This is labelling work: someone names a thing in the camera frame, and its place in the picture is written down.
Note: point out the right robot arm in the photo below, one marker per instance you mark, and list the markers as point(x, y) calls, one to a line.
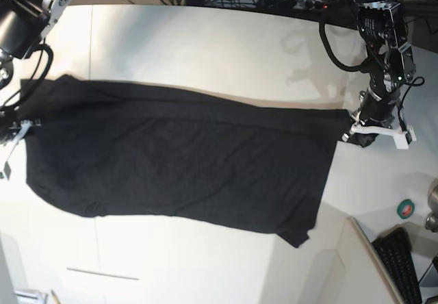
point(24, 26)

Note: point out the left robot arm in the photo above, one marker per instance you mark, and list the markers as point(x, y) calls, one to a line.
point(389, 61)

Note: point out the black power strip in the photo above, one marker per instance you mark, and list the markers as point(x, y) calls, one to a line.
point(291, 5)

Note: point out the green tape roll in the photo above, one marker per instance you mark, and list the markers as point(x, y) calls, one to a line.
point(405, 209)

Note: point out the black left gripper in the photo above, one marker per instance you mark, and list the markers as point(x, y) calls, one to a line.
point(377, 107)

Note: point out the silver metal cylinder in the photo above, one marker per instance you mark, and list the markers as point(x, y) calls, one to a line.
point(430, 222)

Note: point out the pencil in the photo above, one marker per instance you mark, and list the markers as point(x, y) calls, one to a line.
point(55, 297)

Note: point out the black t-shirt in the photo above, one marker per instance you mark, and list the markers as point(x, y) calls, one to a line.
point(115, 149)

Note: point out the black keyboard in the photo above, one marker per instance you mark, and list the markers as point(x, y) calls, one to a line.
point(394, 251)

